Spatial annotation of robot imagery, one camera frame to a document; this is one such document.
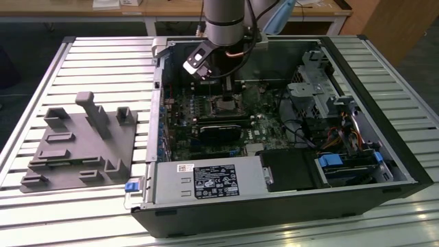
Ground green motherboard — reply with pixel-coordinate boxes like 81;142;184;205
160;79;299;162

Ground black open PC case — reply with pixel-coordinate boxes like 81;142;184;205
129;35;435;239

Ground grey power supply with label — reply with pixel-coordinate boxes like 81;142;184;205
151;155;274;205

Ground grey parts rack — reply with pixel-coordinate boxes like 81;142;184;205
19;91;140;194

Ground wooden desk with white legs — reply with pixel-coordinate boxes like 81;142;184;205
0;0;354;37

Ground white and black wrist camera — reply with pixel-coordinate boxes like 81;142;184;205
181;42;221;78

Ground grey case latch handle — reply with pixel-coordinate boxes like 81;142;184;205
151;38;172;58

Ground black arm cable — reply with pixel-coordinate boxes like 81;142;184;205
205;0;262;79

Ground silver CPU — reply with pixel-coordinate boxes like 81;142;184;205
215;101;240;112

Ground pale blue teach pendant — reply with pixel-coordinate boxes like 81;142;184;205
263;0;296;36

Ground wooden cabinet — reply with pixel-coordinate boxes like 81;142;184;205
343;0;439;67

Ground perforated metal drive cage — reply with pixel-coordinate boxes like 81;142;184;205
286;50;360;120

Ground black graphics card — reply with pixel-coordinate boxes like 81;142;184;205
196;123;246;145

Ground hard disk in blue carrier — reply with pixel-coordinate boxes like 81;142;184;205
314;152;387;187

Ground coloured power wire bundle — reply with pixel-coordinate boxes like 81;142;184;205
322;126;364;150

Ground RAM slot with white clips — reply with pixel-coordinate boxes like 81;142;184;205
197;119;256;127
196;115;255;122

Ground CPU socket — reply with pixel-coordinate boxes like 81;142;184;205
208;94;247;116

